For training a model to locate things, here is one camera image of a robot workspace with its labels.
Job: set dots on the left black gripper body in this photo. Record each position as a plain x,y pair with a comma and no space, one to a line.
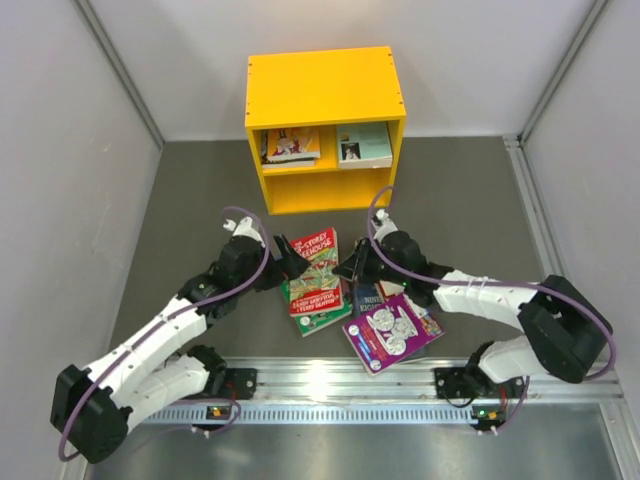
271,277

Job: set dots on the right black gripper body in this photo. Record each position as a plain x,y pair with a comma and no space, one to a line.
377,270

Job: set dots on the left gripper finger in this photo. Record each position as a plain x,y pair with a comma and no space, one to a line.
283,246
293,264

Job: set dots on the red 13-Storey Treehouse book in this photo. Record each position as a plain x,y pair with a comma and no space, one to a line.
318,289

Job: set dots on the Roald Dahl Charlie book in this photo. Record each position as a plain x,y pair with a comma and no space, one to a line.
293,144

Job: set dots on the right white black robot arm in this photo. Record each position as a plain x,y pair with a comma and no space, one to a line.
561,333

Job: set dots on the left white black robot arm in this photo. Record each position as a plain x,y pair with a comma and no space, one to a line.
94,408

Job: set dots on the dark blue Nineteen Eighty-Four book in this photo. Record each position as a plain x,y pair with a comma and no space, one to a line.
366,297

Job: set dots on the cream red-edged book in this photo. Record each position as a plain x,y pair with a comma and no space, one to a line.
388,289

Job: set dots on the green treehouse book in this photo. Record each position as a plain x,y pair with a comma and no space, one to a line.
310,323

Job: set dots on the purple 117-Storey Treehouse book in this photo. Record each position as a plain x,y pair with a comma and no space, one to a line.
391,333

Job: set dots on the black treehouse book in shelf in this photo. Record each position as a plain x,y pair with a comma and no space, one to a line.
288,163

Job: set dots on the yellow wooden shelf cabinet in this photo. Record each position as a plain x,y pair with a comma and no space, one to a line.
323,89

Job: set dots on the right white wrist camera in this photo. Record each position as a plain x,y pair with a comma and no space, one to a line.
383,225

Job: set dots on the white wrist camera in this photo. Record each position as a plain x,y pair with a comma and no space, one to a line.
246,227
383,225

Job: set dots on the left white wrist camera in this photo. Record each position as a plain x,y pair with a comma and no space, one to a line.
246,227

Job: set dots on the aluminium mounting rail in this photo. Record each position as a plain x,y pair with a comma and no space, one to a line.
344,380

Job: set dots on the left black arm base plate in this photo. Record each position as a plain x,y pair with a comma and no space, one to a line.
232,383

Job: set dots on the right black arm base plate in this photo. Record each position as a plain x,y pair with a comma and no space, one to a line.
464,384

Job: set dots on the slotted cable duct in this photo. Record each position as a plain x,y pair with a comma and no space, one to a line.
316,414

